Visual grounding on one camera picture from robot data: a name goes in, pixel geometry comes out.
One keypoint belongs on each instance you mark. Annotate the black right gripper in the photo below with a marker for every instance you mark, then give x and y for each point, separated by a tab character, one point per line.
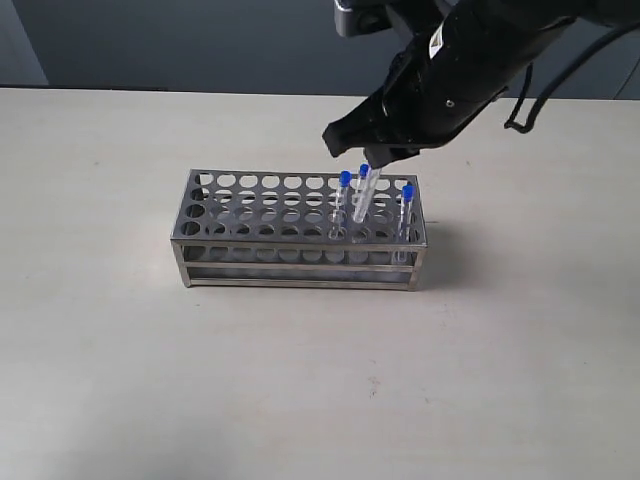
450	77

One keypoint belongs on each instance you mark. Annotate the blue-capped tube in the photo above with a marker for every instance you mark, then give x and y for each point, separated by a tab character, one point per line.
403	228
369	192
338	214
359	187

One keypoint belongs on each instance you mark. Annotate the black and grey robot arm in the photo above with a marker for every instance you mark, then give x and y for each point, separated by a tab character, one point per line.
416	19

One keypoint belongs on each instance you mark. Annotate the stainless steel test tube rack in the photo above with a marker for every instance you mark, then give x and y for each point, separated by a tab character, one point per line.
252	228

